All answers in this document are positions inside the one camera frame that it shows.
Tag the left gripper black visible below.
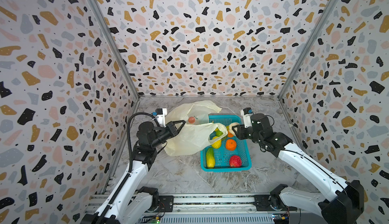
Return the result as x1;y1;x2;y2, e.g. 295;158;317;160
150;120;184;150

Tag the beige round fruit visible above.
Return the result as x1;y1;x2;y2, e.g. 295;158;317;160
227;122;240;137

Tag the peach fruit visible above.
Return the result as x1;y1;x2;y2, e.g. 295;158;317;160
188;116;196;124

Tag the pale yellow plastic bag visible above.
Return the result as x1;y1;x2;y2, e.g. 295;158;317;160
165;100;228;157

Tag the orange fruit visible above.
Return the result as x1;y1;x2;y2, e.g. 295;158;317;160
225;139;237;151

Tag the yellow lemon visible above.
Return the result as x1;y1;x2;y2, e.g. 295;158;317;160
211;139;222;149

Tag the red fruit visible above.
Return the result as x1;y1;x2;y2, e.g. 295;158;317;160
229;155;243;168

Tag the yellow green mango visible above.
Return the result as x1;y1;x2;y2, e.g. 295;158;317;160
206;147;216;169

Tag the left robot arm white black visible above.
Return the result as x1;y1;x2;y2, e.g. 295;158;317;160
81;120;185;224

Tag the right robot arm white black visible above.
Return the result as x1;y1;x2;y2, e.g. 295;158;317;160
229;108;364;224

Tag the green lime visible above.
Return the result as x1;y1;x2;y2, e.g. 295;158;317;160
215;128;224;137

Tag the teal plastic basket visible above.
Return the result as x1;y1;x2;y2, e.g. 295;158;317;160
200;115;252;173

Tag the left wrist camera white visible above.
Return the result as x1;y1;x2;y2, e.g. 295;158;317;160
153;108;168;127

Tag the black corrugated cable conduit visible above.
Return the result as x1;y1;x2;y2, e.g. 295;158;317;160
126;112;159;173

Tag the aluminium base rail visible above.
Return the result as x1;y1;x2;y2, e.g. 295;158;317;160
84;193;344;224

